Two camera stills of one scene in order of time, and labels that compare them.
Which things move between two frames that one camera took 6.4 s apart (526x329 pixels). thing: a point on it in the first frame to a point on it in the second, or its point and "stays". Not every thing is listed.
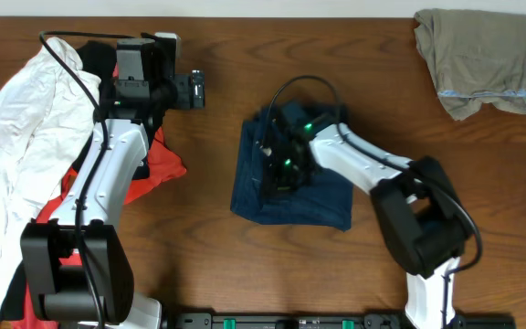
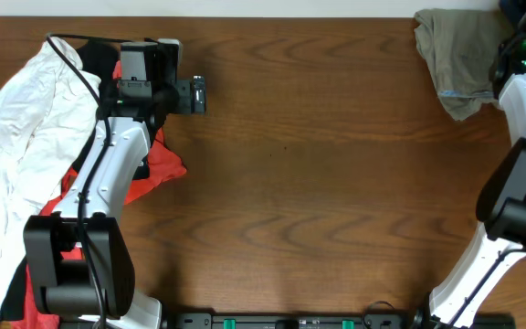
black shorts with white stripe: (99, 58) stays
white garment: (33, 127) stays
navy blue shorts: (322, 200) to (514, 9)
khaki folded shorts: (479, 58) stays
